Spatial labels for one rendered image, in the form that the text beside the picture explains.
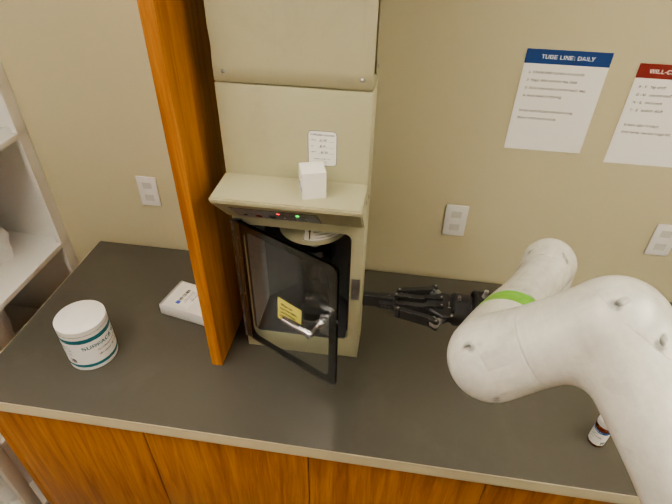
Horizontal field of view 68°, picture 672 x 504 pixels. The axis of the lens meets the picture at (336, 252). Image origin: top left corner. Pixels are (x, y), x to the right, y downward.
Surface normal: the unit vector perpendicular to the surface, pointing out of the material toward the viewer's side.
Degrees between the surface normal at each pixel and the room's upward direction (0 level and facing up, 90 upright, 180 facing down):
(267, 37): 90
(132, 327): 0
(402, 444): 0
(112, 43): 90
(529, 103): 90
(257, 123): 90
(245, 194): 0
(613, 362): 69
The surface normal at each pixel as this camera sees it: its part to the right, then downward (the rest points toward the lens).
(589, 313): -0.78, -0.35
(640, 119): -0.15, 0.60
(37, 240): 0.02, -0.79
